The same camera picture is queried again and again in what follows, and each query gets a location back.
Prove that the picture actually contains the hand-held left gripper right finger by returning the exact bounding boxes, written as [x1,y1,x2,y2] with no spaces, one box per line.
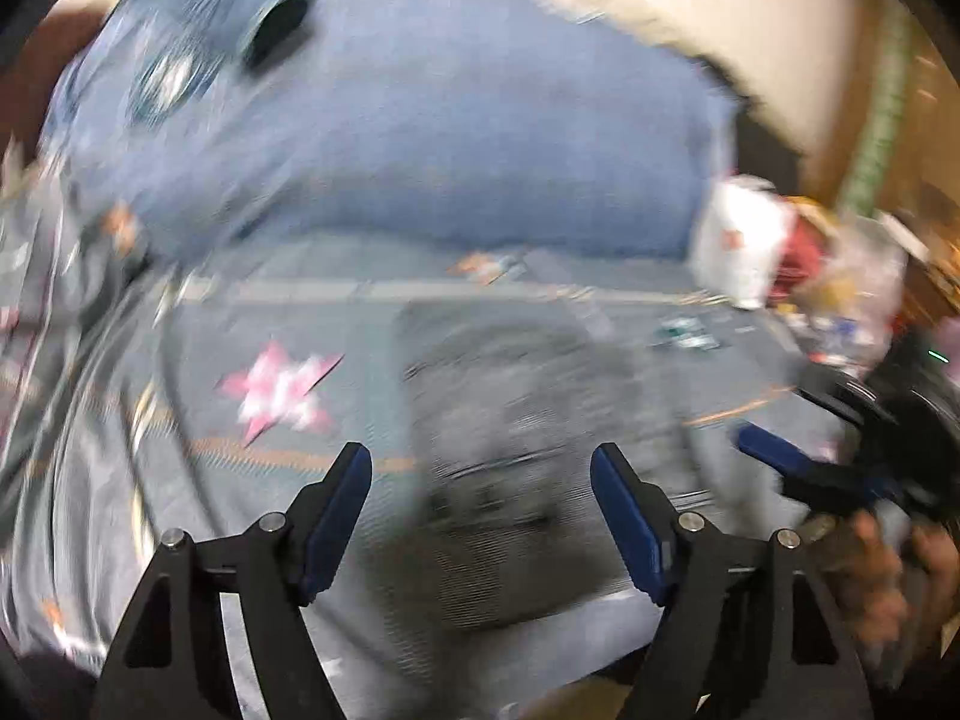
[589,441,875,720]

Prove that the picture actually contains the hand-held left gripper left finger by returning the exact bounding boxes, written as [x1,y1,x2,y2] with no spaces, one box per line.
[91,441,374,720]

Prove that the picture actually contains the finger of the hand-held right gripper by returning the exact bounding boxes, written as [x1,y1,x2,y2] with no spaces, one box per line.
[793,382,899,430]
[735,422,905,515]

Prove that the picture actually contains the grey denim pants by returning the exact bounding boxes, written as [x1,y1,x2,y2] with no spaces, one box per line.
[394,304,725,631]

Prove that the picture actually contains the person's right hand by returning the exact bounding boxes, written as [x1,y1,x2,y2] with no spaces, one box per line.
[814,508,960,691]

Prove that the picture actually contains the clear plastic bag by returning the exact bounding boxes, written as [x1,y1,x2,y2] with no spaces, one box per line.
[799,214,908,368]

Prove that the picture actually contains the red cloth item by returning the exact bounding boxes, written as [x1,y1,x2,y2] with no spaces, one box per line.
[769,199,837,308]

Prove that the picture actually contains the white plastic bag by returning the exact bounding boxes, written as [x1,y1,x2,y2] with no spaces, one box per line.
[688,174,797,312]

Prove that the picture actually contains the grey printed bed sheet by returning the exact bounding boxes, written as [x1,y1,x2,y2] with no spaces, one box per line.
[0,157,897,720]

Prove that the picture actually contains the green patterned pole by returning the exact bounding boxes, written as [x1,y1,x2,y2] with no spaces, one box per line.
[838,7,917,215]

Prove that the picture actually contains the blue plaid pillow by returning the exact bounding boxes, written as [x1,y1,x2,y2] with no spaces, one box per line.
[41,0,743,265]

